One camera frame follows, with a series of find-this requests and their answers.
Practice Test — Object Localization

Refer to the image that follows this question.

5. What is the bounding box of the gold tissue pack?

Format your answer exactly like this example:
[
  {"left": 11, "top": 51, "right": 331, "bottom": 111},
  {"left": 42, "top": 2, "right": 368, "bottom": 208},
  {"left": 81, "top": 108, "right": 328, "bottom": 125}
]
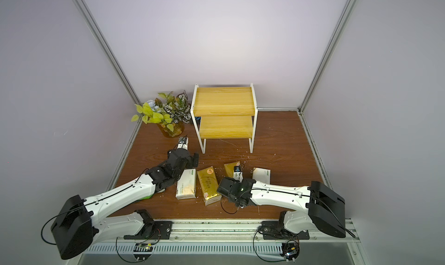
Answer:
[
  {"left": 224, "top": 161, "right": 241, "bottom": 178},
  {"left": 197, "top": 167, "right": 222, "bottom": 206}
]

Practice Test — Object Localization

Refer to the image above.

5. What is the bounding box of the white tissue pack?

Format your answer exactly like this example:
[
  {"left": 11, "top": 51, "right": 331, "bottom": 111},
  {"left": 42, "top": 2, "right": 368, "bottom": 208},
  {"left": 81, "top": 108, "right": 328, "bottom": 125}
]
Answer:
[
  {"left": 252, "top": 167, "right": 271, "bottom": 185},
  {"left": 176, "top": 169, "right": 197, "bottom": 200}
]

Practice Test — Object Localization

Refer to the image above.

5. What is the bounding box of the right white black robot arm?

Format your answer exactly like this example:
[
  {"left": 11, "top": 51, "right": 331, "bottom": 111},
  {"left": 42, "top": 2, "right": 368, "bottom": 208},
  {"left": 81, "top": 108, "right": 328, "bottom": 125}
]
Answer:
[{"left": 217, "top": 177, "right": 355, "bottom": 238}]

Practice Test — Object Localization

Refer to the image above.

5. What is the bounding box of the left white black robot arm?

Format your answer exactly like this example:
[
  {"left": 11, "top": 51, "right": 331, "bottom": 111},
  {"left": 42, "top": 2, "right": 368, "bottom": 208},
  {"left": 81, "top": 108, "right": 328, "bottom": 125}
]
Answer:
[{"left": 50, "top": 148, "right": 199, "bottom": 260}]

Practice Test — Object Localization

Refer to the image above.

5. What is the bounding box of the potted plant in glass vase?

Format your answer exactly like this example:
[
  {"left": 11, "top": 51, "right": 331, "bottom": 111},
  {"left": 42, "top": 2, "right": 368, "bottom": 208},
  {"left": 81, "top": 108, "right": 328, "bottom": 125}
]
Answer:
[{"left": 131, "top": 91, "right": 192, "bottom": 138}]

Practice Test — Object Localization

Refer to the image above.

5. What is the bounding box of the right controller board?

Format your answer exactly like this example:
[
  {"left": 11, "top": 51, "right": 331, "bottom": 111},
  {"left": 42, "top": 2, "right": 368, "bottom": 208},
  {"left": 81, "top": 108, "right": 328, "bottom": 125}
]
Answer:
[{"left": 282, "top": 240, "right": 301, "bottom": 262}]

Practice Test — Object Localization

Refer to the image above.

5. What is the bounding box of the controller board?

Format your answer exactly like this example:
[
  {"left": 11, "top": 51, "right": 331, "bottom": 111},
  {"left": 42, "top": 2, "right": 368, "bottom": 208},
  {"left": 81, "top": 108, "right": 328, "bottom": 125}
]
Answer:
[
  {"left": 133, "top": 243, "right": 154, "bottom": 262},
  {"left": 282, "top": 240, "right": 301, "bottom": 262}
]

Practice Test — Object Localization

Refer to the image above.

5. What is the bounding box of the left controller board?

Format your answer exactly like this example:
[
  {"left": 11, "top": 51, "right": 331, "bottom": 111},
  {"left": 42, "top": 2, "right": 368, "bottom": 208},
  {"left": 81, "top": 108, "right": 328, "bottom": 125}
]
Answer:
[{"left": 133, "top": 243, "right": 154, "bottom": 262}]

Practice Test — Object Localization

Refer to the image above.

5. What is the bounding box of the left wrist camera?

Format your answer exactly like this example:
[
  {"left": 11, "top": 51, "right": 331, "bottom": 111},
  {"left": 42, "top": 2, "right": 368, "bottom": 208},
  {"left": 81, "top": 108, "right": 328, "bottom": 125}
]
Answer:
[{"left": 177, "top": 136, "right": 188, "bottom": 150}]

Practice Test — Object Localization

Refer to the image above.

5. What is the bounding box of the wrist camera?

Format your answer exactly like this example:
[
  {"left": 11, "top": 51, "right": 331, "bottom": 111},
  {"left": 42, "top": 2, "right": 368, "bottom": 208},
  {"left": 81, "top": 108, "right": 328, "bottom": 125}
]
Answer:
[
  {"left": 177, "top": 136, "right": 188, "bottom": 150},
  {"left": 233, "top": 165, "right": 243, "bottom": 182}
]

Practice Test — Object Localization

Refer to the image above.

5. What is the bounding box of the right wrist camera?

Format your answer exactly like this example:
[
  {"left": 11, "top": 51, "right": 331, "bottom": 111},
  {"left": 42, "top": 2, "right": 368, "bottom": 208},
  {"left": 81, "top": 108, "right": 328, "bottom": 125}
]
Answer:
[{"left": 233, "top": 165, "right": 243, "bottom": 182}]

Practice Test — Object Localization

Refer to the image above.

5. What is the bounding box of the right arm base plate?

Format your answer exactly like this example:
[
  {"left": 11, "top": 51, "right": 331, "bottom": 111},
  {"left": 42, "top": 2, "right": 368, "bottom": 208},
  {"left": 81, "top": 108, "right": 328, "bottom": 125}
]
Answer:
[{"left": 258, "top": 221, "right": 310, "bottom": 240}]

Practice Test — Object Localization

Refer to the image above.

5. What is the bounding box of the aluminium rail frame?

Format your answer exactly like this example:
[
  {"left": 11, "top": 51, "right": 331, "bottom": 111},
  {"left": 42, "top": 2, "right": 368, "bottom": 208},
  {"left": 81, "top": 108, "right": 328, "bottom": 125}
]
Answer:
[{"left": 66, "top": 219, "right": 369, "bottom": 265}]

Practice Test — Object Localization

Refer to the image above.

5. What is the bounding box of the wooden two-tier shelf white frame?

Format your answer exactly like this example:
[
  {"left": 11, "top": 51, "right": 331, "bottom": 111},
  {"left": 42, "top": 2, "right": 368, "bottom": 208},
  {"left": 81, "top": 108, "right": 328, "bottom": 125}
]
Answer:
[{"left": 191, "top": 84, "right": 258, "bottom": 153}]

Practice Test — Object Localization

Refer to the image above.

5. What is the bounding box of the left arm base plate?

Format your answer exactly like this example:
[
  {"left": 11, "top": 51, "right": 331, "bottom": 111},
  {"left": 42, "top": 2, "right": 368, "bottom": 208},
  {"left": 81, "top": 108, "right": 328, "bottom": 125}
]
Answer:
[{"left": 124, "top": 221, "right": 173, "bottom": 240}]

